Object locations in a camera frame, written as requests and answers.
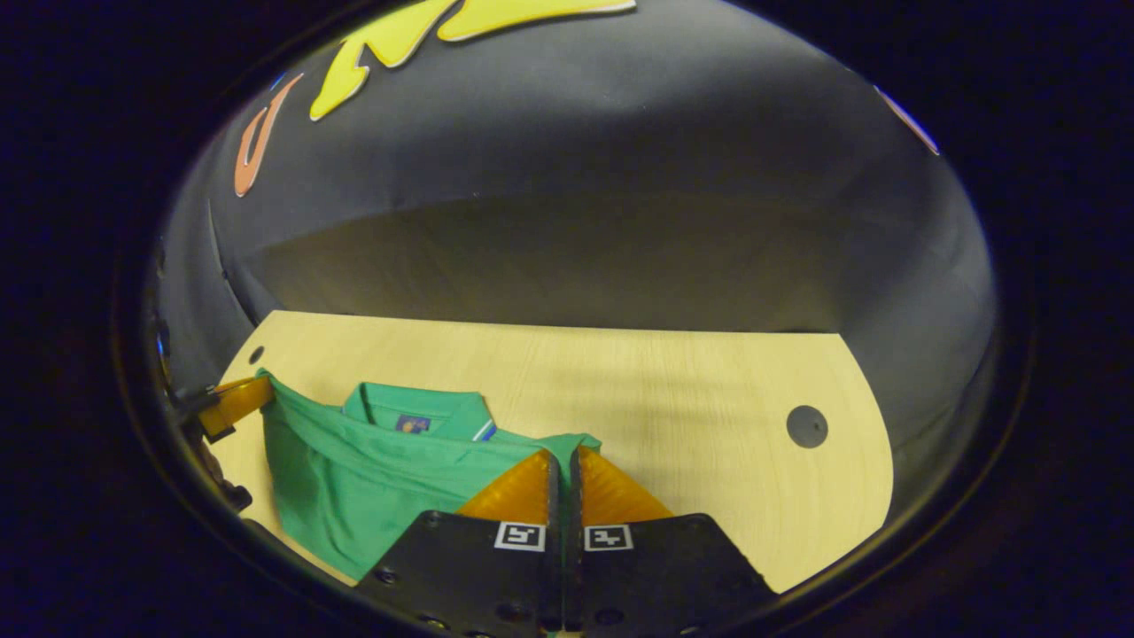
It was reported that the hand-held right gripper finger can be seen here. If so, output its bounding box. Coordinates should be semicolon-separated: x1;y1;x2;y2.
354;449;563;638
565;446;781;638

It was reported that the green T-shirt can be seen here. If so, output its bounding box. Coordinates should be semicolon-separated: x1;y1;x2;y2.
257;370;603;581

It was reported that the black backdrop cloth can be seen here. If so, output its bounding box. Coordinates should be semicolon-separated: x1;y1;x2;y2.
155;0;998;533

